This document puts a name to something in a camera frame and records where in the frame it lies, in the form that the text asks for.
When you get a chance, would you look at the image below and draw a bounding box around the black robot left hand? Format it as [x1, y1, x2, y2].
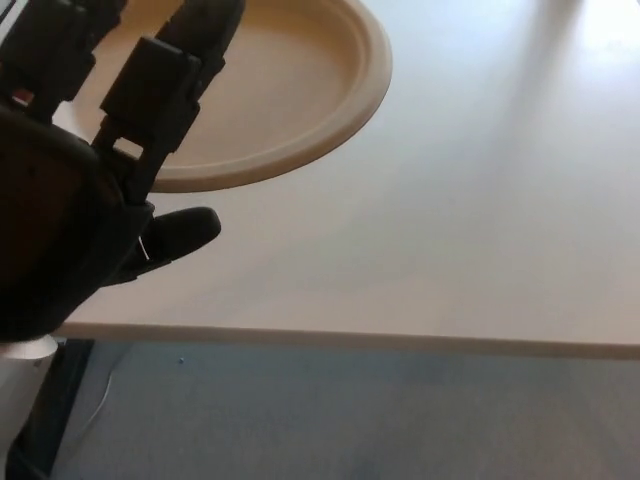
[0, 0, 247, 346]

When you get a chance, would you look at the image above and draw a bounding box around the dark table leg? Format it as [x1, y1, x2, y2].
[17, 338, 96, 480]

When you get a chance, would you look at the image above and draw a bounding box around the beige round paper plate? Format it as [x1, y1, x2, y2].
[52, 0, 393, 194]

